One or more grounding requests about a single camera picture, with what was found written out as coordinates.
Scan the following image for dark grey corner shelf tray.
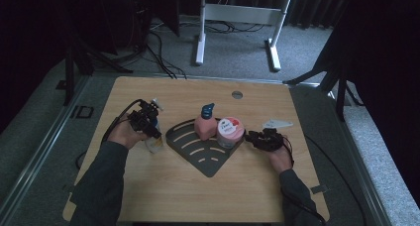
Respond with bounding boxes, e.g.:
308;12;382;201
164;117;248;179

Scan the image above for pink jar with white lid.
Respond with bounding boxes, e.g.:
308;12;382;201
215;115;247;150

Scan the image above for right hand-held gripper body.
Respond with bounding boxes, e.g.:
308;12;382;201
259;118;294;154

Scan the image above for white desk frame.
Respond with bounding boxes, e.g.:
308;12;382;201
194;0;293;72

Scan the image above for black rectangular floor bracket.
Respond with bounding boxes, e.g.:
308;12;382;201
69;104;95;120

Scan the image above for grey tape strip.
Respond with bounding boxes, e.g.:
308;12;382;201
309;183;330;195

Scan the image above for pink bottle with blue cap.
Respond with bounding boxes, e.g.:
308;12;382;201
193;102;219;142

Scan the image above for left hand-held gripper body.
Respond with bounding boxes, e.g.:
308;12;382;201
128;97;164;136

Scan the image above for person's left hand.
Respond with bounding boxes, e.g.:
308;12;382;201
107;121;149;151

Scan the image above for black floor cables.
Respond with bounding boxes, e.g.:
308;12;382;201
144;30;188;80

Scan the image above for person's right hand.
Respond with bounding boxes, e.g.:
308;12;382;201
266;142;295;174

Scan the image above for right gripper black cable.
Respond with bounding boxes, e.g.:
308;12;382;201
302;134;368;226

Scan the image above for black tripod stand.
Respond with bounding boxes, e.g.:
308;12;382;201
282;37;365;122
54;27;134;107

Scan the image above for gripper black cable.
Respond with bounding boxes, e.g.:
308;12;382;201
302;134;368;226
101;98;144;145

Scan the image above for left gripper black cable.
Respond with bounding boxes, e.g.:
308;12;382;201
101;98;144;145

